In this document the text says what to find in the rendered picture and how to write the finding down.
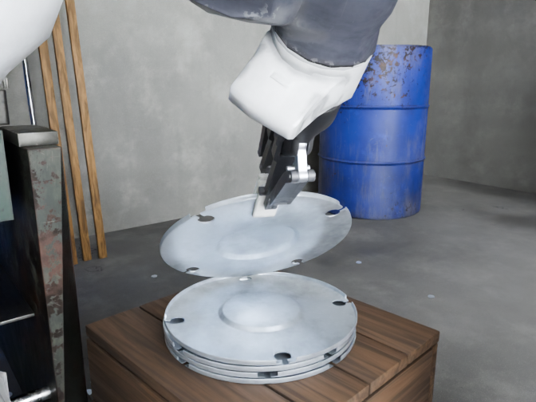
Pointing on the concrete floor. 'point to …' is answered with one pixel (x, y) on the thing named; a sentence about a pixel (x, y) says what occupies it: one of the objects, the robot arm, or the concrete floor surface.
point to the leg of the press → (41, 268)
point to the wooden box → (105, 371)
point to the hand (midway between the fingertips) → (266, 195)
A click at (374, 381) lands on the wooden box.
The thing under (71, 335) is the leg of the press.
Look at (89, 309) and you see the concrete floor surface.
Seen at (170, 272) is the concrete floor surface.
